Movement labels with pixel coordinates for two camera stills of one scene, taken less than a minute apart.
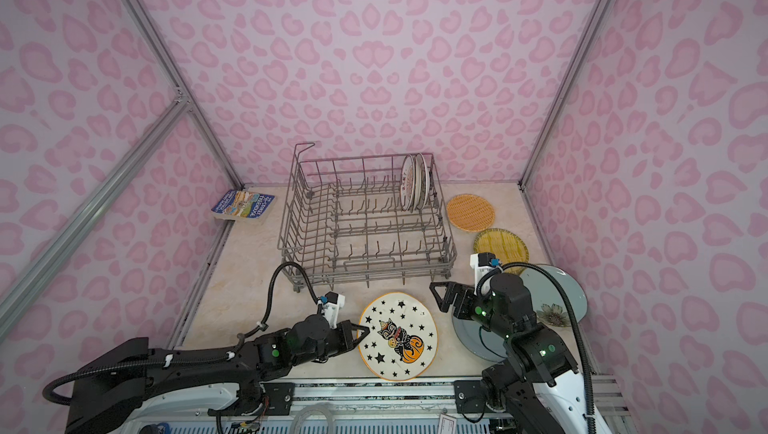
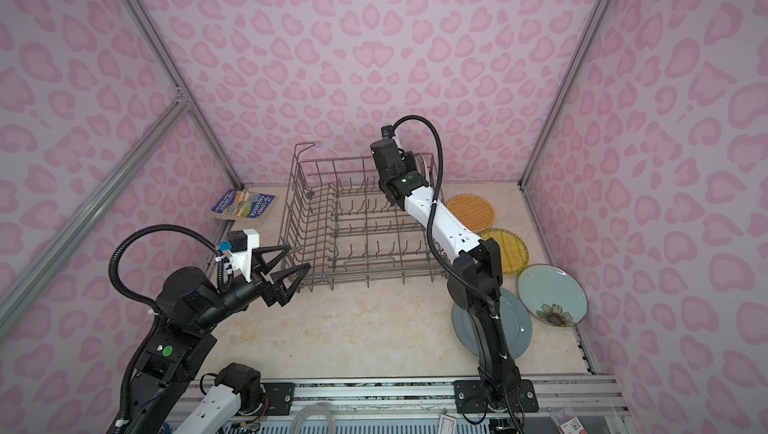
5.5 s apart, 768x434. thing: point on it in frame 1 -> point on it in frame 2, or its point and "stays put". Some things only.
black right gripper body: x=472 y=307 -> x=410 y=157
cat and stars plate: x=403 y=335 -> x=421 y=167
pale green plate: x=547 y=299 stays put
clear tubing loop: x=330 y=414 stays put
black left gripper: x=346 y=329 -> x=279 y=293
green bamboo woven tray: x=507 y=246 stays put
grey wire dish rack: x=364 y=218 stays put
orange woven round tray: x=470 y=213 stays put
